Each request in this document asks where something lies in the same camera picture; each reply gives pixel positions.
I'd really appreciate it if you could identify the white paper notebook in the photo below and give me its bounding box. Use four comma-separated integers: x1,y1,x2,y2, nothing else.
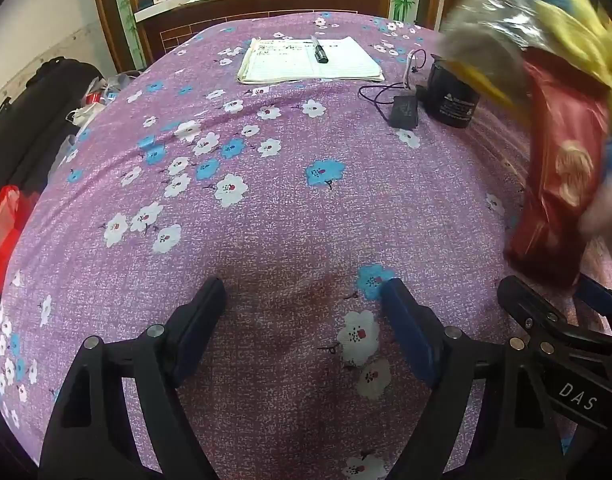
237,36,385,85

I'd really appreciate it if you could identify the wooden counter with clutter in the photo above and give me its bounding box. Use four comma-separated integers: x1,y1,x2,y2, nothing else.
133,0,387,68

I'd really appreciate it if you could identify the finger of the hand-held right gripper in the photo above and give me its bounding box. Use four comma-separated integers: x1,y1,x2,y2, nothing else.
498,276,612,361
580,277,612,318

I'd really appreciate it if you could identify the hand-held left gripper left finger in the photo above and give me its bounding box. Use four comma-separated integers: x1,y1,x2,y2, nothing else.
38,276,227,480

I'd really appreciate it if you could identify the grey cloth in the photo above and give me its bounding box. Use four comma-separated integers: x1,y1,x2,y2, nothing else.
443,0,539,78

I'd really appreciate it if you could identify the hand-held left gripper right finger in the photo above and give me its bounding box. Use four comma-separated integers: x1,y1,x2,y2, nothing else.
381,277,561,480

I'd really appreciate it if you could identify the black bag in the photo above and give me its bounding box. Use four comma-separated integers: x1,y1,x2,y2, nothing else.
0,60,104,201

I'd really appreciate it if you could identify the purple floral tablecloth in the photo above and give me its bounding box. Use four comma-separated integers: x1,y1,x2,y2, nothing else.
0,10,612,480

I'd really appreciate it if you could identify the black power adapter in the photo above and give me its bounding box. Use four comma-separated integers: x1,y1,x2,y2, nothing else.
358,50,427,129

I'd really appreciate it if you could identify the red packet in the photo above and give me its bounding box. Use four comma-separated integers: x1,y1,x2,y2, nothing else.
504,50,611,291

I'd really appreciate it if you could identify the pile of clear plastic bags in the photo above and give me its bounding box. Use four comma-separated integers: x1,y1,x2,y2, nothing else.
63,72,142,128

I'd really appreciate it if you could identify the red plastic bag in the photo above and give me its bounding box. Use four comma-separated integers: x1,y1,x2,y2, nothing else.
0,185,39,291

